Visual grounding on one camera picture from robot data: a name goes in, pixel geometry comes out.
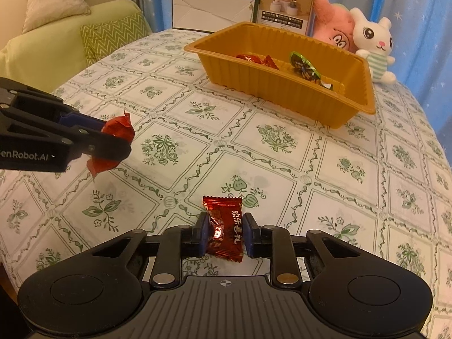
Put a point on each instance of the light green sofa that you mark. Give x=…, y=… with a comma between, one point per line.
x=46, y=46

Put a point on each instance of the floral tablecloth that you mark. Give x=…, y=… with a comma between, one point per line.
x=282, y=169

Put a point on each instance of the green candy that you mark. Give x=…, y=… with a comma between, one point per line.
x=300, y=61

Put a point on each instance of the beige pillow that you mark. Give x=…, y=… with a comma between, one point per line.
x=53, y=3

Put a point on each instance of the pink plush toy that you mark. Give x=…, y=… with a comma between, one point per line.
x=332, y=24

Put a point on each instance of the white bunny plush toy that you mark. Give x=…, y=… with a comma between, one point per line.
x=370, y=35

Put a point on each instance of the orange plastic tray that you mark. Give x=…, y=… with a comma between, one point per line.
x=282, y=88

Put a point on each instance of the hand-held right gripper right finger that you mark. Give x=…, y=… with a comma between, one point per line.
x=248, y=237

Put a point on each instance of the dark red candy packet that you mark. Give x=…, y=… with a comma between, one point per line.
x=226, y=226

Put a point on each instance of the green chevron cushion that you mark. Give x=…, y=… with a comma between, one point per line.
x=113, y=31

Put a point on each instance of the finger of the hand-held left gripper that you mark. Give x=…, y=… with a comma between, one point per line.
x=106, y=146
x=81, y=120

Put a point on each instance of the small clear-wrapped candy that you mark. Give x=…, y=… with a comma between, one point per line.
x=326, y=85

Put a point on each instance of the white flat cardboard box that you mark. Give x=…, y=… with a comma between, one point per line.
x=212, y=10

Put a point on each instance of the red twist-wrapped candy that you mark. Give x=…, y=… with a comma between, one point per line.
x=250, y=58
x=122, y=129

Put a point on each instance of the beige product box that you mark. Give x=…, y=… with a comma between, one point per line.
x=286, y=7

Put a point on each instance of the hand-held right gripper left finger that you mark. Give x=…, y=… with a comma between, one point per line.
x=203, y=233

